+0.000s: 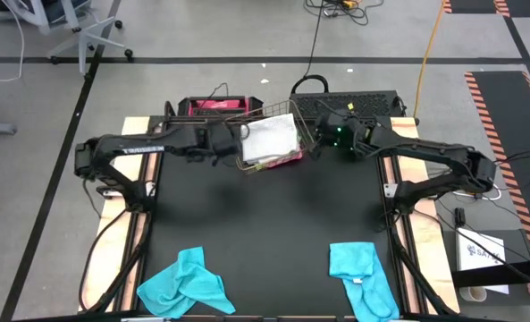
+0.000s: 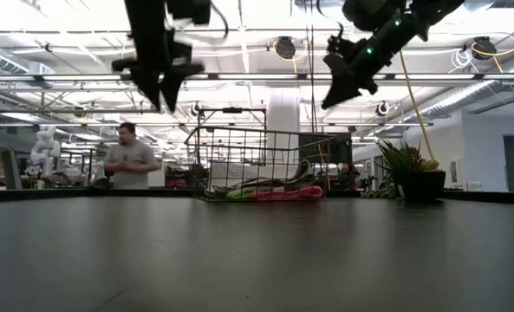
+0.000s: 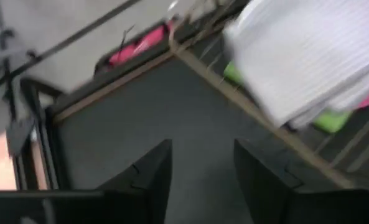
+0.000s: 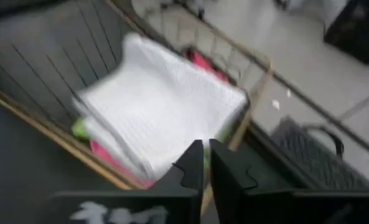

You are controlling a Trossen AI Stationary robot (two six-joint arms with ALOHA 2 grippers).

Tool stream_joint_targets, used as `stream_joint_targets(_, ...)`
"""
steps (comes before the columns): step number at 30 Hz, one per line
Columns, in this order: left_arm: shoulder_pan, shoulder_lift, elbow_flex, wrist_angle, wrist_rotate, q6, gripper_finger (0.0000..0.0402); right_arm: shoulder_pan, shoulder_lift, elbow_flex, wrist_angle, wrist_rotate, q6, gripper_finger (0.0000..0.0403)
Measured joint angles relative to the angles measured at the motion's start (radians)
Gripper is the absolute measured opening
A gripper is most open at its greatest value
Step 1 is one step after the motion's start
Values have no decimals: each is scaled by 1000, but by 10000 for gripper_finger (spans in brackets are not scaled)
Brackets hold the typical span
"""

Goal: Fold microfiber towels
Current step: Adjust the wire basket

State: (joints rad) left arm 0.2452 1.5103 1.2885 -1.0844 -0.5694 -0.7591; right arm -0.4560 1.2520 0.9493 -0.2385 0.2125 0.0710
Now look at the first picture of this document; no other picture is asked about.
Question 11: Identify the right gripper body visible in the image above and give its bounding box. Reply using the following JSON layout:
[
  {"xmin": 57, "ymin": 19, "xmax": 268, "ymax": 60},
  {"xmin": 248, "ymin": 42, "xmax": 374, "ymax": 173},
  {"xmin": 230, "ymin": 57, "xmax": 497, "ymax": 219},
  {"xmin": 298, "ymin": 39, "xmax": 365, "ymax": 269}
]
[{"xmin": 315, "ymin": 111, "xmax": 369, "ymax": 158}]

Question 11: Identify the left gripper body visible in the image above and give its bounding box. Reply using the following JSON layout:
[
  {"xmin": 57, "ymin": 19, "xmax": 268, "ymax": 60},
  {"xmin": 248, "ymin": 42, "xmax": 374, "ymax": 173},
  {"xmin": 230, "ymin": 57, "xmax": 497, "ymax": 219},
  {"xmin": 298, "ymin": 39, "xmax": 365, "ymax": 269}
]
[{"xmin": 188, "ymin": 123, "xmax": 241, "ymax": 166}]

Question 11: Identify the copper wire basket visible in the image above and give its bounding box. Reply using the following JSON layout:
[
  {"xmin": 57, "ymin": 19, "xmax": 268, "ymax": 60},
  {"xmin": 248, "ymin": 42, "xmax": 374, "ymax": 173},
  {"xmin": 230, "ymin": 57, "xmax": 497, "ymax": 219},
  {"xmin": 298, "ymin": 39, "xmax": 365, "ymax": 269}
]
[{"xmin": 226, "ymin": 98, "xmax": 316, "ymax": 175}]

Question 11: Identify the grey waffle microfiber towel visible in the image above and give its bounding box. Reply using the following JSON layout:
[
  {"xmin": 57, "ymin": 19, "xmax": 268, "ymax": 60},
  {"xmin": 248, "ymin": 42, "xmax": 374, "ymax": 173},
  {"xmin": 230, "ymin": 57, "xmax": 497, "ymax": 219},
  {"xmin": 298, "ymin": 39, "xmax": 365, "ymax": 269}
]
[{"xmin": 240, "ymin": 113, "xmax": 301, "ymax": 165}]

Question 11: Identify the pink microfiber towel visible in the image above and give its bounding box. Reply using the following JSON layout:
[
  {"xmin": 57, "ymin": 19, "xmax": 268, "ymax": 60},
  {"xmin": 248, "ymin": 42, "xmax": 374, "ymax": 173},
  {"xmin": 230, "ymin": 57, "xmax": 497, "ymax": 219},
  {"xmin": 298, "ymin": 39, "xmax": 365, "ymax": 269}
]
[{"xmin": 264, "ymin": 150, "xmax": 304, "ymax": 170}]

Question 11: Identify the blue towel with white label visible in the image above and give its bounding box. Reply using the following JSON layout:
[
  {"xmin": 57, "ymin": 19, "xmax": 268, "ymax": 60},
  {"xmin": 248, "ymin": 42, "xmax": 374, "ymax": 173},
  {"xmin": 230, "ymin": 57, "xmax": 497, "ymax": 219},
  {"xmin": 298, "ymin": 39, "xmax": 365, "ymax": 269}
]
[{"xmin": 329, "ymin": 241, "xmax": 401, "ymax": 322}]

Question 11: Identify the blue microfiber towel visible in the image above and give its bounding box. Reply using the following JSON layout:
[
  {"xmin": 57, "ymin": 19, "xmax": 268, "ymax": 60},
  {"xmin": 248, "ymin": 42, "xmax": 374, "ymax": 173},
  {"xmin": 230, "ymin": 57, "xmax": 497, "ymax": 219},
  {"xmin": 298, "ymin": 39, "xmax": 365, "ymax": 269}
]
[{"xmin": 136, "ymin": 246, "xmax": 238, "ymax": 320}]

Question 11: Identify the red and black case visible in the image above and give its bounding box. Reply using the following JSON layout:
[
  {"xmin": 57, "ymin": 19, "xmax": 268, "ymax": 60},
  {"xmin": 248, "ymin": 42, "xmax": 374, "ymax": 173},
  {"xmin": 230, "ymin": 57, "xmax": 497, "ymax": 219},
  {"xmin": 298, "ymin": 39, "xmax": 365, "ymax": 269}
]
[{"xmin": 176, "ymin": 95, "xmax": 265, "ymax": 118}]

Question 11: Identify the black perforated case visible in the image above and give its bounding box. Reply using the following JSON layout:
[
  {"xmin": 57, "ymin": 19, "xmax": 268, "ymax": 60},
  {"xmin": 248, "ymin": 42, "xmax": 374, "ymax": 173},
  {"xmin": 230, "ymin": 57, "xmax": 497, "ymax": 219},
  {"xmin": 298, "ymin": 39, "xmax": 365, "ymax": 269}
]
[{"xmin": 289, "ymin": 90, "xmax": 403, "ymax": 123}]

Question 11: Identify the black orange-striped floor mat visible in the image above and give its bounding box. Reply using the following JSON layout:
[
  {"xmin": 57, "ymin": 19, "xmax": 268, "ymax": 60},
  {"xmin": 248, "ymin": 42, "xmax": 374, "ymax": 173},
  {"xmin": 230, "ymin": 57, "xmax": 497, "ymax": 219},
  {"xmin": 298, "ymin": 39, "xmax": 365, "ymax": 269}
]
[
  {"xmin": 464, "ymin": 70, "xmax": 530, "ymax": 260},
  {"xmin": 442, "ymin": 0, "xmax": 530, "ymax": 19}
]

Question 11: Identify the light wooden side board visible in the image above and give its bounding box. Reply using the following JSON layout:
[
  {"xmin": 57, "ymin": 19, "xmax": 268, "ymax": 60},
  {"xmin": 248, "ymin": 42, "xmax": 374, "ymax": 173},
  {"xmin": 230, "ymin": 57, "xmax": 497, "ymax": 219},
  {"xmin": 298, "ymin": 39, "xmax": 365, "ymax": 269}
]
[
  {"xmin": 389, "ymin": 116, "xmax": 460, "ymax": 314},
  {"xmin": 79, "ymin": 116, "xmax": 152, "ymax": 312}
]

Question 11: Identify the white office chair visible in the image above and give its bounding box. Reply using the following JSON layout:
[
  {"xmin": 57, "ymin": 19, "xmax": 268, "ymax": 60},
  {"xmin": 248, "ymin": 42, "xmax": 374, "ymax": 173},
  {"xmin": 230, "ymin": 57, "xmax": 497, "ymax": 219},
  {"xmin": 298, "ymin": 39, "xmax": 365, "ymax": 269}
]
[{"xmin": 0, "ymin": 0, "xmax": 135, "ymax": 75}]

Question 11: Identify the white labelled box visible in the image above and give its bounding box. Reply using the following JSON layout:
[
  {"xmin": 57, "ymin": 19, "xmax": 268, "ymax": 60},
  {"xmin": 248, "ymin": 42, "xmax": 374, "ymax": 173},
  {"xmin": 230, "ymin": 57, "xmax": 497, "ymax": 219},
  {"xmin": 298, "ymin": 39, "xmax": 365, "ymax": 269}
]
[{"xmin": 455, "ymin": 226, "xmax": 510, "ymax": 295}]

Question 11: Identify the beige tape roll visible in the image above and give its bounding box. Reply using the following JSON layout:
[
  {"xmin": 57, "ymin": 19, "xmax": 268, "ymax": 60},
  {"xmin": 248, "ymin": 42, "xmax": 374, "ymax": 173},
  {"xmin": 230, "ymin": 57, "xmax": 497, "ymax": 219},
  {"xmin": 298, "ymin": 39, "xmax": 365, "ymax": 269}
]
[{"xmin": 458, "ymin": 285, "xmax": 488, "ymax": 303}]

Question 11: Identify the black flat bar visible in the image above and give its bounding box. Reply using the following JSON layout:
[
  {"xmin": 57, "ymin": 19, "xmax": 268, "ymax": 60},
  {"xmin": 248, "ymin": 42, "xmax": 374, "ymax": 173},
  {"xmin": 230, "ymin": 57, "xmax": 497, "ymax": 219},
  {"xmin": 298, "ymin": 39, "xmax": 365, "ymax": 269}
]
[{"xmin": 450, "ymin": 258, "xmax": 530, "ymax": 289}]

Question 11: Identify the black cable loop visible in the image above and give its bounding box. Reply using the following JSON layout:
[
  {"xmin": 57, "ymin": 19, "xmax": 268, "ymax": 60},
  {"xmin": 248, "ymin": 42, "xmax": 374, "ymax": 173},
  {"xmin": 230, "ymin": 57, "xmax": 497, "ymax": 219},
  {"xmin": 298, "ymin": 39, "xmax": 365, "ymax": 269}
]
[{"xmin": 290, "ymin": 73, "xmax": 331, "ymax": 96}]

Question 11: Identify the black hanging cable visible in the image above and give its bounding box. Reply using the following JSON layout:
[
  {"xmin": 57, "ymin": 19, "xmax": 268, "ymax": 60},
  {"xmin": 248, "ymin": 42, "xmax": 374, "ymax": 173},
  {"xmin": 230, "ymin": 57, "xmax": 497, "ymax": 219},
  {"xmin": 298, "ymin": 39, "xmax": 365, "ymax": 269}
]
[{"xmin": 306, "ymin": 0, "xmax": 324, "ymax": 78}]

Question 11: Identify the yellow hanging cable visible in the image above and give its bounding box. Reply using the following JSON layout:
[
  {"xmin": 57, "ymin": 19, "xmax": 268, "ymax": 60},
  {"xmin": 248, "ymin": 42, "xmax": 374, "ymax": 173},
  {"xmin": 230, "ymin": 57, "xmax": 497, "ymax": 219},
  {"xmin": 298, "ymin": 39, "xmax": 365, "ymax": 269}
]
[{"xmin": 413, "ymin": 0, "xmax": 448, "ymax": 119}]

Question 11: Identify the black cable bundle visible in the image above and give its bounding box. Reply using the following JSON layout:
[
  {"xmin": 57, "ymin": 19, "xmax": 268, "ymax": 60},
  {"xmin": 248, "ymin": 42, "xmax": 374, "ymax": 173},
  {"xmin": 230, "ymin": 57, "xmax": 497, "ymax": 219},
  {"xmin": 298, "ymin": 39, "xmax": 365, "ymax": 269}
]
[{"xmin": 304, "ymin": 0, "xmax": 385, "ymax": 27}]

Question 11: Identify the black frame strut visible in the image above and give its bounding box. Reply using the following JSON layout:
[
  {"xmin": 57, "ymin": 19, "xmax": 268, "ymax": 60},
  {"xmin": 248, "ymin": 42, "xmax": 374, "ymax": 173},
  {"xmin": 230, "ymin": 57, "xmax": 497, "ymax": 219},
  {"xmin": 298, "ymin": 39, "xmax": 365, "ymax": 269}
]
[
  {"xmin": 85, "ymin": 209, "xmax": 155, "ymax": 314},
  {"xmin": 387, "ymin": 214, "xmax": 458, "ymax": 317}
]

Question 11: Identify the white cable loop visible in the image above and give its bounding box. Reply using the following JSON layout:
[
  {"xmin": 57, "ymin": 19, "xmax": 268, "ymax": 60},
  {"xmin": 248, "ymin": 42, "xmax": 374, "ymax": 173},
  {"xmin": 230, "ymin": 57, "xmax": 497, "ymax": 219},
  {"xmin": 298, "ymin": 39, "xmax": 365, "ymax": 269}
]
[{"xmin": 451, "ymin": 187, "xmax": 503, "ymax": 202}]

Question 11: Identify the white floor cable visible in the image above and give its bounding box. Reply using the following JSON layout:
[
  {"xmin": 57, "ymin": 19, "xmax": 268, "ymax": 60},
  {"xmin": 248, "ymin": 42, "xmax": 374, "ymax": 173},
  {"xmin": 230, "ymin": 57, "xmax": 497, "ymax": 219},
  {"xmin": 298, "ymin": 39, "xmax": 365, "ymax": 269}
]
[{"xmin": 0, "ymin": 0, "xmax": 26, "ymax": 83}]

